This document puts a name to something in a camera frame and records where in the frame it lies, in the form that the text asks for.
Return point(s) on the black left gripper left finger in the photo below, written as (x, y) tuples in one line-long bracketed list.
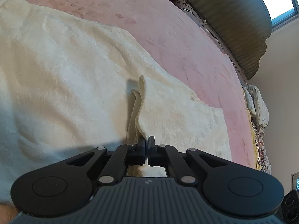
[(68, 185)]

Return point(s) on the olive green padded headboard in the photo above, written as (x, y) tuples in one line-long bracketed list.
[(243, 25)]

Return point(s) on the black speaker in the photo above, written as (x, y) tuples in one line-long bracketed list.
[(290, 207)]

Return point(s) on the cream white fleece pants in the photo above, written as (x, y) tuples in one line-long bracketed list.
[(69, 85)]

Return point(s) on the pink bed blanket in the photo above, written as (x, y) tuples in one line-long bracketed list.
[(184, 50)]

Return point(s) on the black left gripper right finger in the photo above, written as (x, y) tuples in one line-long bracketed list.
[(227, 187)]

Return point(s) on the floral patterned bedding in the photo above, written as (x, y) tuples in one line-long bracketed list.
[(259, 119)]

